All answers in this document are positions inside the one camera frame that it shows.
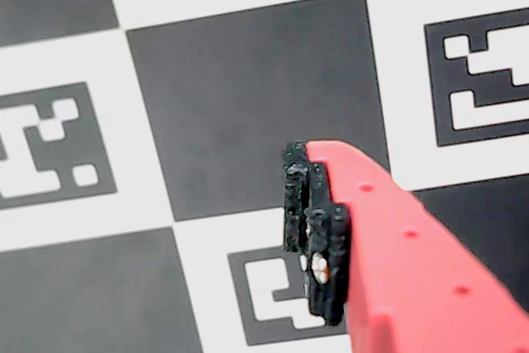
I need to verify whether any orange-red gripper finger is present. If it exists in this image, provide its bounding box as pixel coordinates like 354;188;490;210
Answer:
283;140;529;353

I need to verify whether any black white checkerboard marker mat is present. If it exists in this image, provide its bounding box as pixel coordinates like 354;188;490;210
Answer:
0;0;529;353

